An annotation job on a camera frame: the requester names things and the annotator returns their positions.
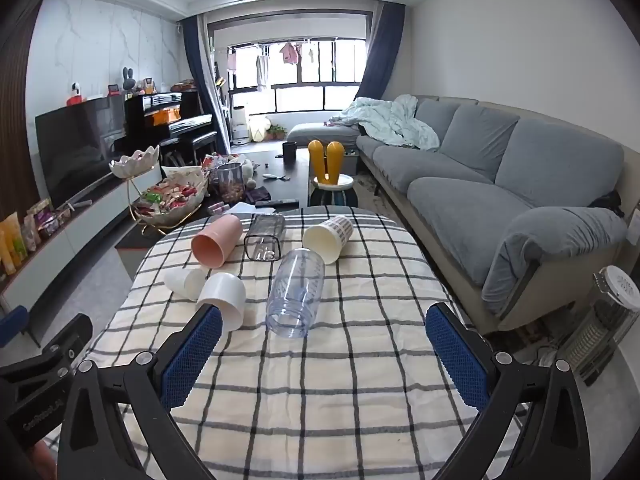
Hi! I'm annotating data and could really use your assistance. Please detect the grey sofa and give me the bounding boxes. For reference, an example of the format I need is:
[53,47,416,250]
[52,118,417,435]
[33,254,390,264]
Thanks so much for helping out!
[286,93,630,335]

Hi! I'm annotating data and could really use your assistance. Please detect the small translucent white cup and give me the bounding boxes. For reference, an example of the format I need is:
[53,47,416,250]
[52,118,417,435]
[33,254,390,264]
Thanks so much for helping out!
[164,267,209,303]

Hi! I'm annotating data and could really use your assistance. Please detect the checked tablecloth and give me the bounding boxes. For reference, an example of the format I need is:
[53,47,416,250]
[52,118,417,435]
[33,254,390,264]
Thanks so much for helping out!
[92,206,533,480]

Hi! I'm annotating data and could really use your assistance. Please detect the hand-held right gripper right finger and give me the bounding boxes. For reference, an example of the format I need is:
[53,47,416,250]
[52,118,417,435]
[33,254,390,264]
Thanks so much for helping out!
[425,302,593,480]

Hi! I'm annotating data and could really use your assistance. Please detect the white air purifier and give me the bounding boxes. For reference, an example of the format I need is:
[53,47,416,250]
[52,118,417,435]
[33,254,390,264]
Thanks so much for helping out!
[230,104,250,144]

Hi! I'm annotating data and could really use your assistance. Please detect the piano bench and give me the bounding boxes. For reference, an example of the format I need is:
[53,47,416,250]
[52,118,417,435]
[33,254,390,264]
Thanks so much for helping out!
[189,132,219,164]

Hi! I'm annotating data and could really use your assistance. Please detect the clear jar of nuts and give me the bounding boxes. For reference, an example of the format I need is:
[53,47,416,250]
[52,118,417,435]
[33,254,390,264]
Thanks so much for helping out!
[216,162,246,202]

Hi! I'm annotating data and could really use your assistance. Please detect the snack packets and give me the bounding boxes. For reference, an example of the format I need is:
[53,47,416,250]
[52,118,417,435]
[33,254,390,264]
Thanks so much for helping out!
[22,198,72,252]

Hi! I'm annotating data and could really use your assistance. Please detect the yellow tube bottles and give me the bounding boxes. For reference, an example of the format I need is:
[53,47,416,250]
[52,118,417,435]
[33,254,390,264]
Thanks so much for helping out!
[0,211,29,277]

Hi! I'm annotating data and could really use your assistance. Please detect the electric space heater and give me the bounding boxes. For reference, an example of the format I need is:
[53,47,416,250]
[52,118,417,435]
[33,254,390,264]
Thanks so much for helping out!
[554,265,640,387]

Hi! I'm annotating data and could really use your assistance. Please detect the shell tray of snacks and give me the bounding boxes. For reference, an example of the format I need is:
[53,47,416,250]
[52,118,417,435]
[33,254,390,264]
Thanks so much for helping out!
[131,167,209,227]

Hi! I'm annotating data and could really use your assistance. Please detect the flat screen television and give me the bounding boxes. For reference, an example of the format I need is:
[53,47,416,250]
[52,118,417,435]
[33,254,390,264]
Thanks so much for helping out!
[34,94,129,212]

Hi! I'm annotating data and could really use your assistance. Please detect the black cloth item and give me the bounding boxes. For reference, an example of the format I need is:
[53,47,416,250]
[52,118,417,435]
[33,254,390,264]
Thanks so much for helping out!
[589,190,624,219]

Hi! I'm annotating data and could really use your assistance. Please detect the blue grey curtain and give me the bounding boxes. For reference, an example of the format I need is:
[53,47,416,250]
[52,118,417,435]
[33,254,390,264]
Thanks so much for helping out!
[355,2,406,104]
[180,13,232,155]

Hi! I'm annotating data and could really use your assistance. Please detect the cream printed cup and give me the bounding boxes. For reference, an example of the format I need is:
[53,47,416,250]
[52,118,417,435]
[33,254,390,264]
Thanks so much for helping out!
[301,214,355,265]

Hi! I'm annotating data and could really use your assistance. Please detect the white shell shaped bowl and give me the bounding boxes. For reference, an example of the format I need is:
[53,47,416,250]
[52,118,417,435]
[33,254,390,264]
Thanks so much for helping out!
[108,144,161,180]

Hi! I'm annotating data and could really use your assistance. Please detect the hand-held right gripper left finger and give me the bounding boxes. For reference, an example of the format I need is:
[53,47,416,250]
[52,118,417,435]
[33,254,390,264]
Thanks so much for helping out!
[57,302,226,480]

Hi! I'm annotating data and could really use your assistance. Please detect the blue box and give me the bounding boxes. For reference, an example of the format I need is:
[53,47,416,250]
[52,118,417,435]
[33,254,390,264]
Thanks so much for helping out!
[0,304,29,349]

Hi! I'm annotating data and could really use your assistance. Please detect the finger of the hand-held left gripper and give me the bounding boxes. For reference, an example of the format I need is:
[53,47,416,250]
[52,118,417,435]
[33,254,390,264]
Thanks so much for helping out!
[0,312,95,397]

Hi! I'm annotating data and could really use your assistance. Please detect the yellow rabbit ear stool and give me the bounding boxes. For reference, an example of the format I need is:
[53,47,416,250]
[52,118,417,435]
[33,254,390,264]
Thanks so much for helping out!
[307,139,357,208]

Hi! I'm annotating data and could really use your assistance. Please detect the pink hanging garment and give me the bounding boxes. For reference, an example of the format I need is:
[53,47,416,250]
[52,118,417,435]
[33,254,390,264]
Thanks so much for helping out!
[278,42,304,66]

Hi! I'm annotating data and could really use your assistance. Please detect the white television cabinet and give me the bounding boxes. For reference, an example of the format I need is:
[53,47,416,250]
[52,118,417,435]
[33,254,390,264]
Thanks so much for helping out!
[0,170,168,348]

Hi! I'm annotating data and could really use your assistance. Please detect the white plastic cup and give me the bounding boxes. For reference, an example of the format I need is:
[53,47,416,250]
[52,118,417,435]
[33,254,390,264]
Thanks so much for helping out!
[195,272,247,334]

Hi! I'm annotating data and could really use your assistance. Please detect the black upright piano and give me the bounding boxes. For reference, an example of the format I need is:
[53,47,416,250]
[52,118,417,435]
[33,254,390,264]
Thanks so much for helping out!
[123,90,222,167]

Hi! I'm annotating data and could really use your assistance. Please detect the clear bluish plastic cup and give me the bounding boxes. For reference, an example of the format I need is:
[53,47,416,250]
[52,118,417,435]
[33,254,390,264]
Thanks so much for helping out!
[265,247,327,337]

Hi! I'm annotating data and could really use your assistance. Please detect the pink plastic cup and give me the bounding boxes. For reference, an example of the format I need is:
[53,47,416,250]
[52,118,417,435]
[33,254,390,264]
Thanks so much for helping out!
[191,214,245,266]

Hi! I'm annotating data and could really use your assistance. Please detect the light blue blanket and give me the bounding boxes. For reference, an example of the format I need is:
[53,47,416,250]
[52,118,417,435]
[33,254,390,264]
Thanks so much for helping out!
[327,94,442,152]

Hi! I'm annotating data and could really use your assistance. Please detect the clear square cup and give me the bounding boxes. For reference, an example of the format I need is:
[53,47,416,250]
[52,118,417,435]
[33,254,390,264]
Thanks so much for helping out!
[243,213,287,263]

